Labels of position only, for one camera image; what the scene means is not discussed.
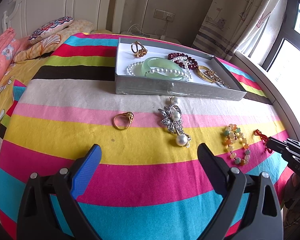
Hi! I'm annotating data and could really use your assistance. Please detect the multicolour bead bracelet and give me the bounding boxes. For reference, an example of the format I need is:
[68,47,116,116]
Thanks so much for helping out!
[222,123,252,166]

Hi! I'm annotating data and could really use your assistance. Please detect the silver rhinestone pearl brooch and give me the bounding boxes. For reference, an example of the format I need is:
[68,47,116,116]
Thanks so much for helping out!
[158,103,184,135]

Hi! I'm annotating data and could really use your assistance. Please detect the red cord charm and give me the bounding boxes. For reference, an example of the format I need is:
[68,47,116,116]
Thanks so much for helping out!
[253,129,273,154]

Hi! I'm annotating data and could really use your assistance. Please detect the large pearl pendant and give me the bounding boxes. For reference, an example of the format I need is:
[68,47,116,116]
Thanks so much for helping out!
[175,133,191,148]

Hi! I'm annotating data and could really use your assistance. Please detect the small pearl earring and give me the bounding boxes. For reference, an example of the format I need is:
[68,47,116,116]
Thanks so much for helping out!
[169,96,179,104]

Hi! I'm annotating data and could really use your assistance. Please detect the silver jewelry tray box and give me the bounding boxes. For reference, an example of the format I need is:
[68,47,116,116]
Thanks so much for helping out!
[115,38,246,101]

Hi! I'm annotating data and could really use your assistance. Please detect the colourful striped blanket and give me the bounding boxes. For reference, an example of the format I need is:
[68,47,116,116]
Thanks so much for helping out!
[0,33,292,239]

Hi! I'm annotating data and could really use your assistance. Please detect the yellow floral bed sheet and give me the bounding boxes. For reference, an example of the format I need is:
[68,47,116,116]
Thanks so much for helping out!
[0,53,51,122]

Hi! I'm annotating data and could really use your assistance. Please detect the patterned window curtain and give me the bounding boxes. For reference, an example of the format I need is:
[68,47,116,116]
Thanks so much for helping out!
[192,0,280,61]

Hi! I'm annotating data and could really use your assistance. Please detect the green jade bangle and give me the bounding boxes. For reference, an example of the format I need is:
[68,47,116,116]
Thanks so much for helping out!
[141,57,190,81]

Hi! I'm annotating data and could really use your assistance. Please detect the white nightstand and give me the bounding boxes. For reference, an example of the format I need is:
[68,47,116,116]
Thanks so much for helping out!
[121,31,181,44]

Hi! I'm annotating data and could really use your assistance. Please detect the yellow leaf print pillow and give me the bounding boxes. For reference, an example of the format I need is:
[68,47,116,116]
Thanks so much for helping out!
[13,20,94,63]

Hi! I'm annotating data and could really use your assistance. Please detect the pink floral folded quilt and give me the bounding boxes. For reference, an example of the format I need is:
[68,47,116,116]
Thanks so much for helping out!
[0,28,29,81]

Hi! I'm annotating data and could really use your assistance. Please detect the embroidered patterned pillow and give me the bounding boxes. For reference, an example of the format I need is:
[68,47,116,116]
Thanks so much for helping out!
[28,16,74,44]

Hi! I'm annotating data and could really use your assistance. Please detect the white floor lamp pole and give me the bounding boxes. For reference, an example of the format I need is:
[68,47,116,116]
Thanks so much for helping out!
[140,0,149,33]

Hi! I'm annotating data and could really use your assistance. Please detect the white wooden headboard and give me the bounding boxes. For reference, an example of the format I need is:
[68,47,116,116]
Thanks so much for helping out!
[2,0,126,38]

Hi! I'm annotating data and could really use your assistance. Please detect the window frame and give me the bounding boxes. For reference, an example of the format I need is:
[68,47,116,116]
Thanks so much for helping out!
[231,0,300,140]

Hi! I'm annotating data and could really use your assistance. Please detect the gold bangle bracelet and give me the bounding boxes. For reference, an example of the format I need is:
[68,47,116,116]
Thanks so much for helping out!
[196,65,231,88]

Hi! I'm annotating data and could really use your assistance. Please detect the dark red bead bracelet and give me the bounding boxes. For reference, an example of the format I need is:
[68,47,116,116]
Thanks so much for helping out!
[167,51,199,70]

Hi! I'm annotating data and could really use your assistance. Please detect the large gold openwork ring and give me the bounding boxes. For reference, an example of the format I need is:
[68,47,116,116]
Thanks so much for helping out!
[130,41,148,59]

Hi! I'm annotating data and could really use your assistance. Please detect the wall power socket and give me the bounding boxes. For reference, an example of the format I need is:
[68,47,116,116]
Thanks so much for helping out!
[153,9,175,22]

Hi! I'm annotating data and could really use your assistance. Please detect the white charger cable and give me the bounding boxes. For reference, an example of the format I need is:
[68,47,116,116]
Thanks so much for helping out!
[127,17,171,38]

